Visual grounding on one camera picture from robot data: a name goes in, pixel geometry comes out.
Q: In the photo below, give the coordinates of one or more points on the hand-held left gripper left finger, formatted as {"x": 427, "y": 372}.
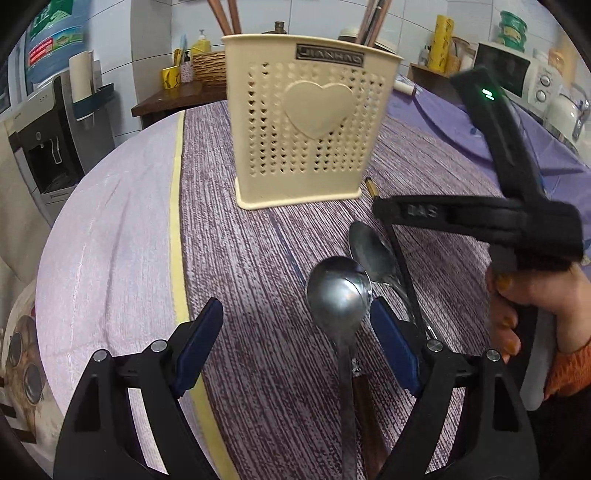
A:
{"x": 198, "y": 350}

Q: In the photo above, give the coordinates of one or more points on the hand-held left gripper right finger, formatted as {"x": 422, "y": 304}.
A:
{"x": 395, "y": 350}

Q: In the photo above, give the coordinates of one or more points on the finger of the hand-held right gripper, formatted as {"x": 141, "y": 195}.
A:
{"x": 452, "y": 213}

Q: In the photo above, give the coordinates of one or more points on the dark brown chopstick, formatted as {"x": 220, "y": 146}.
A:
{"x": 375, "y": 23}
{"x": 384, "y": 16}
{"x": 365, "y": 23}
{"x": 405, "y": 277}

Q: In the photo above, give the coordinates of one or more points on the large steel spoon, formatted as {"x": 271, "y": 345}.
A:
{"x": 337, "y": 295}

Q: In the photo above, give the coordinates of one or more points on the small steel spoon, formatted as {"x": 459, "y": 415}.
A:
{"x": 371, "y": 254}

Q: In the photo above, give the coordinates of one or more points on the cream perforated utensil holder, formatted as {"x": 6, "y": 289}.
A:
{"x": 277, "y": 175}

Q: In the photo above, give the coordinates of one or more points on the reddish wooden chopstick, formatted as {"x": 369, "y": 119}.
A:
{"x": 233, "y": 16}
{"x": 216, "y": 16}

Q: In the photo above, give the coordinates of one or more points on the person's right forearm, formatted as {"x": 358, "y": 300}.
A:
{"x": 572, "y": 369}

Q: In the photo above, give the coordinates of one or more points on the person's right hand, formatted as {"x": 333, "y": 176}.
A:
{"x": 554, "y": 290}

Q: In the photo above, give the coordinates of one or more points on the purple floral cloth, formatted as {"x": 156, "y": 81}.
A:
{"x": 443, "y": 134}

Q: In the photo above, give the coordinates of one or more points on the purple striped table mat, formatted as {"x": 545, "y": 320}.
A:
{"x": 258, "y": 277}

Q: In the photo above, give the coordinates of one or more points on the white electric kettle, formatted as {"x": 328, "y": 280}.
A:
{"x": 568, "y": 115}

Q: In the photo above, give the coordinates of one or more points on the pale lilac tablecloth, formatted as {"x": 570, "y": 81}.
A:
{"x": 115, "y": 254}

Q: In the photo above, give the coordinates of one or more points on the wooden shelf box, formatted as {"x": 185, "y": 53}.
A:
{"x": 429, "y": 76}

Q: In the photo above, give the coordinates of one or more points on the white microwave oven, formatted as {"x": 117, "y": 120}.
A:
{"x": 512, "y": 69}

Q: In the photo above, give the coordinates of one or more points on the small clear bottle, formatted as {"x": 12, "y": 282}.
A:
{"x": 423, "y": 55}

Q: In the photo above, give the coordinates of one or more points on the printed dog cloth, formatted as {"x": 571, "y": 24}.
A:
{"x": 27, "y": 350}

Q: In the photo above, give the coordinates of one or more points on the yellow wrap roll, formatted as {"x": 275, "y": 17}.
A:
{"x": 442, "y": 41}

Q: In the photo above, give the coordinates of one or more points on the green instant noodle cup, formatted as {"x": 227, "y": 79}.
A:
{"x": 513, "y": 17}
{"x": 515, "y": 42}

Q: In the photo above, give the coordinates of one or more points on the stack of green bowls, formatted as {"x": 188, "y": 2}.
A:
{"x": 514, "y": 31}

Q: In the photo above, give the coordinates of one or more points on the dark wooden counter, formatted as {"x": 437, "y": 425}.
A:
{"x": 175, "y": 99}

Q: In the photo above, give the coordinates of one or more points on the bronze faucet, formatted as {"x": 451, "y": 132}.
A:
{"x": 278, "y": 27}

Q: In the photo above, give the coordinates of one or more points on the dark blue cup holder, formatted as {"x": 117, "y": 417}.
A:
{"x": 94, "y": 105}

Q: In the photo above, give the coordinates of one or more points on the water dispenser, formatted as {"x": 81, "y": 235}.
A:
{"x": 41, "y": 134}

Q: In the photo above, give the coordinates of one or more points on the yellow cup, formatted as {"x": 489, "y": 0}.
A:
{"x": 171, "y": 77}

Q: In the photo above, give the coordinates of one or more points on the small pump bottle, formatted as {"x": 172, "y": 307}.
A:
{"x": 187, "y": 69}

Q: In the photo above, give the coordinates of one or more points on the woven basket basin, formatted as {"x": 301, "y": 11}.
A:
{"x": 210, "y": 68}

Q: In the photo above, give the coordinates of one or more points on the stack of paper cups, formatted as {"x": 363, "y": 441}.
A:
{"x": 81, "y": 74}

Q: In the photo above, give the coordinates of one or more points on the yellow soap pump bottle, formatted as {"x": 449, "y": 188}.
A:
{"x": 202, "y": 44}

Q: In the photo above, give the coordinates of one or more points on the blue water jug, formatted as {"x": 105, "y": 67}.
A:
{"x": 55, "y": 41}

